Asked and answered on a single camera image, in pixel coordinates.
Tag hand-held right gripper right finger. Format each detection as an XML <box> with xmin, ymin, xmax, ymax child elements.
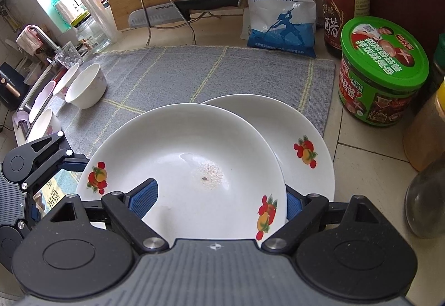
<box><xmin>261</xmin><ymin>185</ymin><xmax>383</xmax><ymax>251</ymax></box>

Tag stained white plate fruit print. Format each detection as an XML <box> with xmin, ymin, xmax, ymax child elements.
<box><xmin>76</xmin><ymin>103</ymin><xmax>288</xmax><ymax>251</ymax></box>

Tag black appliance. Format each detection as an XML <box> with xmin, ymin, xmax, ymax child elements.
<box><xmin>0</xmin><ymin>62</ymin><xmax>26</xmax><ymax>108</ymax></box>

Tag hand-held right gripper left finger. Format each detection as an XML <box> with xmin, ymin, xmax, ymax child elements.
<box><xmin>49</xmin><ymin>178</ymin><xmax>171</xmax><ymax>254</ymax></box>

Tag clear glass condiment bottle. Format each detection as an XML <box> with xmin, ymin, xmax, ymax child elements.
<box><xmin>405</xmin><ymin>153</ymin><xmax>445</xmax><ymax>240</ymax></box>

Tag white bowl low pink pattern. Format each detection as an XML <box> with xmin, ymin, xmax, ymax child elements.
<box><xmin>27</xmin><ymin>108</ymin><xmax>62</xmax><ymax>143</ymax></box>

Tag black-handled kitchen knife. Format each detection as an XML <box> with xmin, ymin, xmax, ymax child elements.
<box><xmin>128</xmin><ymin>0</ymin><xmax>243</xmax><ymax>30</ymax></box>

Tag short plastic wrap roll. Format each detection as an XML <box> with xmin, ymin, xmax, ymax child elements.
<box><xmin>56</xmin><ymin>0</ymin><xmax>82</xmax><ymax>23</ymax></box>

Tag glass jar green lid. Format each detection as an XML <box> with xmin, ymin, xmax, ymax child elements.
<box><xmin>71</xmin><ymin>12</ymin><xmax>112</xmax><ymax>54</ymax></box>

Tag green dish soap bottle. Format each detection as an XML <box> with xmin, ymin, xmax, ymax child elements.
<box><xmin>45</xmin><ymin>0</ymin><xmax>75</xmax><ymax>33</ymax></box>

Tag steel sink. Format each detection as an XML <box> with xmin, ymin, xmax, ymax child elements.
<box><xmin>16</xmin><ymin>59</ymin><xmax>75</xmax><ymax>112</ymax></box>

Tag green-lidded sauce jar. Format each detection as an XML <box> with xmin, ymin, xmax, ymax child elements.
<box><xmin>338</xmin><ymin>16</ymin><xmax>430</xmax><ymax>126</ymax></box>

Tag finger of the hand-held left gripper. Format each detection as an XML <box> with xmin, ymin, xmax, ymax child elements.
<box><xmin>21</xmin><ymin>131</ymin><xmax>90</xmax><ymax>190</ymax></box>
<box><xmin>16</xmin><ymin>189</ymin><xmax>49</xmax><ymax>234</ymax></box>

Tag metal faucet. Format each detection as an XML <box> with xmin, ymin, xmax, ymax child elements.
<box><xmin>26</xmin><ymin>25</ymin><xmax>63</xmax><ymax>60</ymax></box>

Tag clear glass mug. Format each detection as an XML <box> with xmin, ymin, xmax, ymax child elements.
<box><xmin>54</xmin><ymin>41</ymin><xmax>82</xmax><ymax>69</ymax></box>

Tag tall plastic wrap roll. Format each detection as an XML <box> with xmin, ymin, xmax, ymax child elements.
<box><xmin>66</xmin><ymin>0</ymin><xmax>120</xmax><ymax>45</ymax></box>

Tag blue and white salt bag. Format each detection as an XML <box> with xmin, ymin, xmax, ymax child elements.
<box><xmin>240</xmin><ymin>0</ymin><xmax>318</xmax><ymax>59</ymax></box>

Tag pink rag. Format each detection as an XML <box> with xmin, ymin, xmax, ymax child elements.
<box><xmin>16</xmin><ymin>26</ymin><xmax>46</xmax><ymax>55</ymax></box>

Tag yellow-lidded spice jar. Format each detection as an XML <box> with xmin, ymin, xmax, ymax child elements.
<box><xmin>403</xmin><ymin>80</ymin><xmax>445</xmax><ymax>172</ymax></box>

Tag white bowl large pink flowers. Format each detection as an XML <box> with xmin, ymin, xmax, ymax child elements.
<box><xmin>52</xmin><ymin>63</ymin><xmax>81</xmax><ymax>98</ymax></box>

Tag grey and blue checked towel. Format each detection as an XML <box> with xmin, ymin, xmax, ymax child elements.
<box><xmin>33</xmin><ymin>45</ymin><xmax>336</xmax><ymax>218</ymax></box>

